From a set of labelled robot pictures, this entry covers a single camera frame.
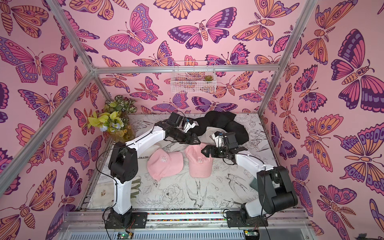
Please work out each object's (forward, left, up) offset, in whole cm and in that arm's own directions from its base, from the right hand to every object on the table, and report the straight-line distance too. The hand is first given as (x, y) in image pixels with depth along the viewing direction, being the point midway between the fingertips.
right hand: (209, 150), depth 89 cm
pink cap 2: (-7, +5, -7) cm, 11 cm away
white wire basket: (+39, +10, +25) cm, 47 cm away
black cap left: (+29, -1, -5) cm, 29 cm away
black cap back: (+30, -8, -4) cm, 31 cm away
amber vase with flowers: (+11, +55, +15) cm, 58 cm away
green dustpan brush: (-17, -25, -8) cm, 32 cm away
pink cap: (-8, +28, -3) cm, 29 cm away
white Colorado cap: (+14, 0, -6) cm, 15 cm away
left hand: (+3, +7, +4) cm, 8 cm away
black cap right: (+16, -23, -5) cm, 28 cm away
